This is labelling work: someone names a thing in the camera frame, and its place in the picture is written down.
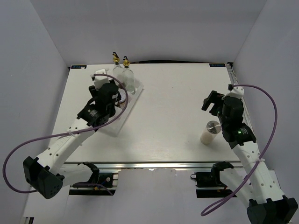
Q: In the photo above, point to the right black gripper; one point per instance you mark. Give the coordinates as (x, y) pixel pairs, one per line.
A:
(214, 97)

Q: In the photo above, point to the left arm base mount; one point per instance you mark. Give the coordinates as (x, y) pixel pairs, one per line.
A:
(99, 184)

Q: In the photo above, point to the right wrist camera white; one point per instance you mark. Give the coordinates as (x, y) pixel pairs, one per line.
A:
(235, 91)

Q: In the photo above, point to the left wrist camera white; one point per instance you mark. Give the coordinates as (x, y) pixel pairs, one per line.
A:
(99, 78)

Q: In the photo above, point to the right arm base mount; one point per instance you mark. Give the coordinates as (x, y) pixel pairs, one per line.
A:
(208, 184)

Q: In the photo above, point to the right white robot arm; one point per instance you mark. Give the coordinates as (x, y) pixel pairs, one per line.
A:
(264, 200)

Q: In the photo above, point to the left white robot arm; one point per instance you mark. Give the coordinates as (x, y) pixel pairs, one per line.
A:
(46, 173)

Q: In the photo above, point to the steel lid white grain jar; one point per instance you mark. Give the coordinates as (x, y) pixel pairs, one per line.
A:
(212, 129)

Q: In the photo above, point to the white condiment rack tray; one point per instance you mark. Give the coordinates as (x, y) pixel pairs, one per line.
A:
(114, 128)

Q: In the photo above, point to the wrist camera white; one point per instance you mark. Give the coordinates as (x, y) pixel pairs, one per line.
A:
(235, 91)
(99, 78)

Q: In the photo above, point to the glass bottle dark sauce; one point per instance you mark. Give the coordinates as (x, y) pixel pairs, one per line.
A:
(117, 70)

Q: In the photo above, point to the aluminium table frame rail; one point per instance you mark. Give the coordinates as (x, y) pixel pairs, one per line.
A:
(234, 81)

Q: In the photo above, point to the clear glass oil bottle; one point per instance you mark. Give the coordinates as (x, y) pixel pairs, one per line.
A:
(128, 75)

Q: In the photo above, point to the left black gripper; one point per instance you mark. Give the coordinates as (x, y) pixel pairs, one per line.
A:
(93, 92)

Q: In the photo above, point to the grey lid spice jar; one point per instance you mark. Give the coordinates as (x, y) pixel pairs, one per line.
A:
(122, 98)

